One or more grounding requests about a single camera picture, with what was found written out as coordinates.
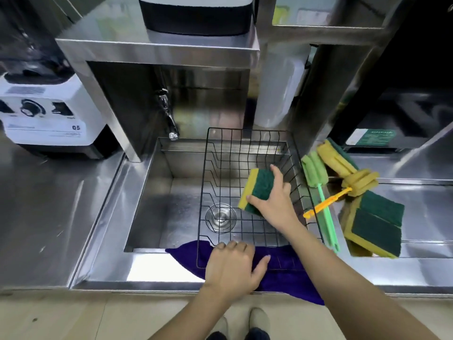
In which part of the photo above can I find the person's right shoe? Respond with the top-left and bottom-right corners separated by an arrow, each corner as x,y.
247,307 -> 270,340

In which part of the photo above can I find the person's right hand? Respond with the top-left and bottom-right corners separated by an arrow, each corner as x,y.
246,164 -> 302,231

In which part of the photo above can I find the white blender base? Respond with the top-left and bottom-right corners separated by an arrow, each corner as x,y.
0,72 -> 119,160

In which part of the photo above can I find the stainless steel sink basin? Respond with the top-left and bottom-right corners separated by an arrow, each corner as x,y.
123,137 -> 323,253

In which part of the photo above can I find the person's left hand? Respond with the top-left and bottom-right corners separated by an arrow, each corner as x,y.
202,240 -> 272,298

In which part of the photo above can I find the white and black appliance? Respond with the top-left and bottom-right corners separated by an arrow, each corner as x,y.
138,0 -> 256,36

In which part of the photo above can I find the yellow sponge brush orange handle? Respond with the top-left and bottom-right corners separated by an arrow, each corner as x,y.
303,169 -> 379,219

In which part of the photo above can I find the black machine with green label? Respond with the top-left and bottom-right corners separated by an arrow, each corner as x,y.
329,0 -> 453,153

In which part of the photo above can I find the white cylinder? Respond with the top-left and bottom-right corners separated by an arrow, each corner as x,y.
254,42 -> 311,130

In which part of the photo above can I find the stainless steel shelf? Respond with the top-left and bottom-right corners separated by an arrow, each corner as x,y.
55,0 -> 261,163

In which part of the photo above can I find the chrome faucet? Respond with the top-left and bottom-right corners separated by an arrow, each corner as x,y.
155,88 -> 180,141

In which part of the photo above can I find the black wire dish basket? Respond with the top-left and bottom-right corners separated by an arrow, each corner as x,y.
195,127 -> 325,270

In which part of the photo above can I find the round steel sink drain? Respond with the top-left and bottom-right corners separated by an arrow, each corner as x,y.
205,203 -> 237,233

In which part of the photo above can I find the worn yellow green sponge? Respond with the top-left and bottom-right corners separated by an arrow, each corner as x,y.
316,138 -> 360,178

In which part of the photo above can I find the purple cloth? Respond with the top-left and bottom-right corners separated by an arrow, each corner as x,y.
165,240 -> 325,306

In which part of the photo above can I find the green and yellow scrub sponge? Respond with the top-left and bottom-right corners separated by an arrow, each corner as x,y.
355,190 -> 405,228
341,207 -> 403,259
237,168 -> 276,217

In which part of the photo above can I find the green sponge bottle brush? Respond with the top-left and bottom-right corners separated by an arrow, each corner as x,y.
301,151 -> 340,254

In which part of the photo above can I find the person's left forearm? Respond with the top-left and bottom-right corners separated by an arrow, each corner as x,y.
147,282 -> 258,340

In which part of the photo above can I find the stainless steel upper rack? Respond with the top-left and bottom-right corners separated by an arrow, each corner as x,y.
272,0 -> 420,154

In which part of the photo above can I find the person's right forearm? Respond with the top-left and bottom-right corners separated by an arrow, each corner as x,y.
278,220 -> 441,340

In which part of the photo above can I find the dark blender jar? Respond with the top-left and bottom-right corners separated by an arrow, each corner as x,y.
0,0 -> 77,85

